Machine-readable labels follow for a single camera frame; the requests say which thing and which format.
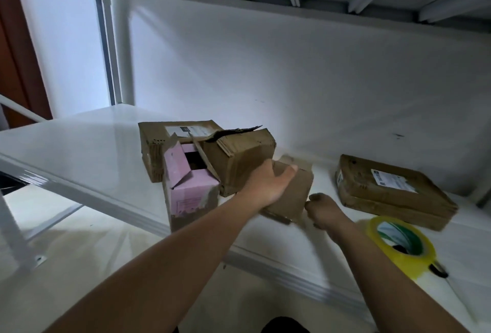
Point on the person's right hand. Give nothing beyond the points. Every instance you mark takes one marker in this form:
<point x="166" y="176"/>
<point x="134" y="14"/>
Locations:
<point x="326" y="210"/>

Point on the person's left hand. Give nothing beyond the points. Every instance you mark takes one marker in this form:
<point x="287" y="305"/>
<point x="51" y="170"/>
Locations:
<point x="267" y="183"/>

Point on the small cardboard box red label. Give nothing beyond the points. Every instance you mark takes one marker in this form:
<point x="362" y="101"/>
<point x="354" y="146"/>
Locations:
<point x="295" y="191"/>

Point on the corrugated cardboard box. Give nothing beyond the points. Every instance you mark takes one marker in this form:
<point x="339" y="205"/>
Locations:
<point x="245" y="160"/>

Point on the pink carton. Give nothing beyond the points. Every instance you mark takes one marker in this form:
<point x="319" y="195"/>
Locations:
<point x="196" y="195"/>

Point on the yellow tape roll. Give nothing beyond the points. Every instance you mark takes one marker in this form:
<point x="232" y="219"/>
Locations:
<point x="423" y="260"/>

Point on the long cardboard box white label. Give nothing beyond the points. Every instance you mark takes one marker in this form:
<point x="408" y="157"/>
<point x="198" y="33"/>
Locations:
<point x="153" y="149"/>

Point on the person's right forearm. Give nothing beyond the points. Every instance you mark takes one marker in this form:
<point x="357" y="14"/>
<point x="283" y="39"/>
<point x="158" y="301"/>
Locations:
<point x="399" y="283"/>

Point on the person's left forearm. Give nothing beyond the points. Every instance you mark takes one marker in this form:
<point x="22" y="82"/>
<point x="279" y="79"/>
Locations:
<point x="153" y="275"/>

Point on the person's black trousers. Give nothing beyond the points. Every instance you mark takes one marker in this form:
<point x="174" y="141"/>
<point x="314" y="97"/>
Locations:
<point x="285" y="325"/>

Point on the white metal shelf rack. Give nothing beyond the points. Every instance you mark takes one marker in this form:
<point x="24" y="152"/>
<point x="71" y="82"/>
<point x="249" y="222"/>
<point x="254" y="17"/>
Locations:
<point x="77" y="152"/>

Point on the perforated white metal rack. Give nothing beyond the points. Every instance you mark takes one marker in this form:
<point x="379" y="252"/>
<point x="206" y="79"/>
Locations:
<point x="15" y="229"/>

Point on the red-brown door frame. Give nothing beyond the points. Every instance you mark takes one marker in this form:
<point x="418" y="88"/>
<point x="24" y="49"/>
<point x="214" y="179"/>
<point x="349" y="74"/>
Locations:
<point x="19" y="37"/>

